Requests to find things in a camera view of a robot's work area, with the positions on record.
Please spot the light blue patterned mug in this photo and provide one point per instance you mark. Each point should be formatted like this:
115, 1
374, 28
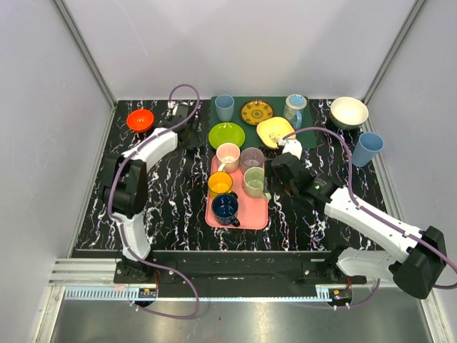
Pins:
294, 109

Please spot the lime green plate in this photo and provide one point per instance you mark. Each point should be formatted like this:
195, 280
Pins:
226, 132

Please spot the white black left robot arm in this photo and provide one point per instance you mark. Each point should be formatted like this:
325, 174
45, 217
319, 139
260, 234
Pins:
125, 187

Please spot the orange plastic bowl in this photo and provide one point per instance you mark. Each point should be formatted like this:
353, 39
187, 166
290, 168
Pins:
140, 120

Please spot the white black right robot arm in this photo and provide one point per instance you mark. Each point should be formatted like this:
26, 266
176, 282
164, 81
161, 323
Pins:
411, 258

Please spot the light blue cup on mat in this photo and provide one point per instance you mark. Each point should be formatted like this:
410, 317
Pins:
224, 107

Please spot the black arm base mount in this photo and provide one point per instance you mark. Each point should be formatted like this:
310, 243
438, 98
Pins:
306, 267

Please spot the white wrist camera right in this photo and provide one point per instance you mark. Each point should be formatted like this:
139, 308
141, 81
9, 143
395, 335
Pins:
291, 146

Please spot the light blue plastic cup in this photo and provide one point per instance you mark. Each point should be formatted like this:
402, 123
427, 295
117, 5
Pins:
368, 146

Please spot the light green ceramic mug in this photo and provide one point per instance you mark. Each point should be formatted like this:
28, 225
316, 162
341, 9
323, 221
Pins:
254, 184

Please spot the dark green mat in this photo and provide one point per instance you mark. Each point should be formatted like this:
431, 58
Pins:
251, 138

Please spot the pink plastic tray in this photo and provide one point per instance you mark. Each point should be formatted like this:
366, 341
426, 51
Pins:
252, 212

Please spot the yellow square plate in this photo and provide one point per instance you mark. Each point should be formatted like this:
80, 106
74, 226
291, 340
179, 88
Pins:
273, 129

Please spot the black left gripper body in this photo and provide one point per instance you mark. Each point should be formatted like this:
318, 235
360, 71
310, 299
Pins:
193, 133

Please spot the dark blue ceramic mug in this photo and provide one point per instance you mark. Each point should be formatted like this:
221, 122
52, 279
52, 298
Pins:
225, 208

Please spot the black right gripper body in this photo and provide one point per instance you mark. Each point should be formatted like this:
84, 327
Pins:
283, 187

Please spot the yellow black patterned saucer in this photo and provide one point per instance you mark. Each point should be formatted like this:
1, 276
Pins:
256, 111

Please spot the white floral ceramic bowl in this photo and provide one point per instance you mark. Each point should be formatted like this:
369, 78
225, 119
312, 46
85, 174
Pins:
348, 113

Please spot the yellow glass mug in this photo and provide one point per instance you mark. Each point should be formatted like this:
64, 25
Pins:
219, 183

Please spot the purple translucent cup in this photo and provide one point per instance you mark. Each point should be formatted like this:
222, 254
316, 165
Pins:
251, 157

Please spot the pink ceramic mug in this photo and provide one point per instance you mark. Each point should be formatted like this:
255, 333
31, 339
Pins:
228, 156

